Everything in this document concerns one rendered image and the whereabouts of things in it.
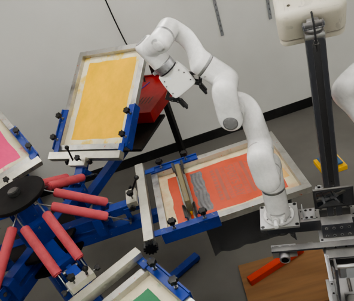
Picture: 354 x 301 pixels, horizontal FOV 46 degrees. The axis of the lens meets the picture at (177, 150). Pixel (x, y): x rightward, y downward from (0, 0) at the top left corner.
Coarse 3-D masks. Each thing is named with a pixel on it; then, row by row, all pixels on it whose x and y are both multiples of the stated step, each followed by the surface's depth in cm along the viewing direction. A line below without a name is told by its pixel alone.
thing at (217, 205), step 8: (208, 192) 229; (216, 192) 227; (256, 192) 218; (176, 200) 231; (216, 200) 222; (232, 200) 218; (240, 200) 216; (248, 200) 214; (176, 208) 225; (216, 208) 216; (176, 216) 220; (192, 216) 217
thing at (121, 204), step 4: (124, 200) 231; (112, 204) 231; (116, 204) 230; (120, 204) 229; (124, 204) 228; (112, 208) 228; (116, 208) 227; (120, 208) 226; (124, 208) 227; (136, 208) 228; (112, 212) 227; (116, 212) 227; (120, 212) 228; (112, 216) 228; (116, 216) 229
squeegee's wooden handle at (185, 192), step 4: (176, 164) 241; (176, 168) 238; (180, 168) 237; (176, 172) 235; (180, 172) 234; (180, 176) 231; (180, 180) 227; (184, 180) 231; (180, 184) 225; (184, 184) 224; (184, 188) 221; (184, 192) 218; (184, 196) 215; (188, 196) 215; (184, 200) 213; (188, 200) 212; (188, 204) 213; (188, 208) 214; (192, 208) 215
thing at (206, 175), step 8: (224, 160) 249; (232, 160) 247; (240, 160) 244; (200, 168) 249; (208, 168) 247; (208, 176) 241; (168, 184) 246; (176, 184) 243; (192, 184) 239; (208, 184) 235; (176, 192) 237; (192, 192) 233
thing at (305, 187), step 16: (240, 144) 252; (208, 160) 253; (288, 160) 226; (160, 176) 254; (304, 176) 212; (160, 192) 236; (288, 192) 205; (304, 192) 206; (160, 208) 224; (240, 208) 206; (256, 208) 206; (160, 224) 214
